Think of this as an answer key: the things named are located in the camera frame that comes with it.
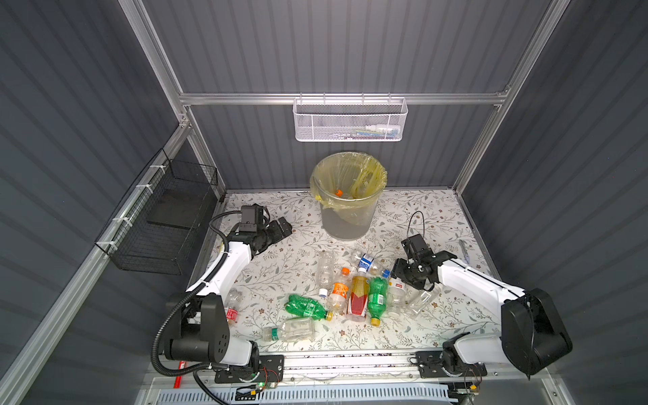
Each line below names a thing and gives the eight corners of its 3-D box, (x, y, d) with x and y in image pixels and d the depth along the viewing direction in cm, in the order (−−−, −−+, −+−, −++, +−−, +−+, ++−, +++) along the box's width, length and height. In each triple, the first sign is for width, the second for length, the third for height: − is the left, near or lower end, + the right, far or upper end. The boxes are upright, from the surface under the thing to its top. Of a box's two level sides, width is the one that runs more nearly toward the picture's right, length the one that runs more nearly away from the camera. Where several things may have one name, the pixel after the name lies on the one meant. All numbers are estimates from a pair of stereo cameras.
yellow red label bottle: (346, 320, 84) (347, 314, 79) (351, 271, 95) (352, 264, 91) (365, 323, 83) (367, 317, 79) (368, 273, 95) (370, 266, 90)
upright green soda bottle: (365, 325, 82) (367, 320, 79) (369, 280, 92) (370, 275, 89) (384, 328, 82) (386, 324, 78) (385, 283, 92) (388, 278, 88)
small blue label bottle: (354, 269, 96) (355, 263, 92) (362, 258, 99) (364, 252, 95) (364, 275, 94) (365, 269, 90) (372, 264, 97) (373, 257, 93)
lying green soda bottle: (285, 312, 86) (283, 307, 83) (291, 298, 90) (289, 293, 86) (330, 325, 84) (330, 320, 80) (334, 310, 87) (334, 305, 83)
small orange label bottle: (327, 311, 86) (327, 306, 82) (334, 271, 95) (334, 265, 91) (346, 314, 85) (346, 309, 81) (350, 274, 95) (351, 268, 91)
